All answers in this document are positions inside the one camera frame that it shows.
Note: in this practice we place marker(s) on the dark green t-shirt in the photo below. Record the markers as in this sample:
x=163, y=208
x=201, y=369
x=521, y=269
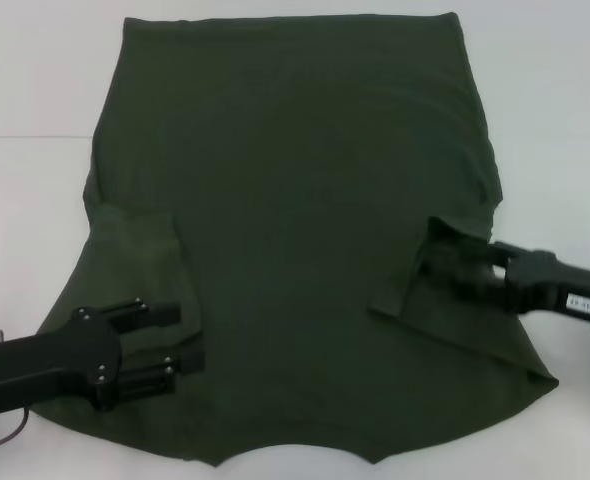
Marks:
x=300, y=200

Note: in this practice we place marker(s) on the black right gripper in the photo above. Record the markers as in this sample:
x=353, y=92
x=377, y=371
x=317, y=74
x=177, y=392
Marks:
x=555, y=285

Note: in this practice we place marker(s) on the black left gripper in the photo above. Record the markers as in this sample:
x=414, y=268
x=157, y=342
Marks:
x=40, y=367

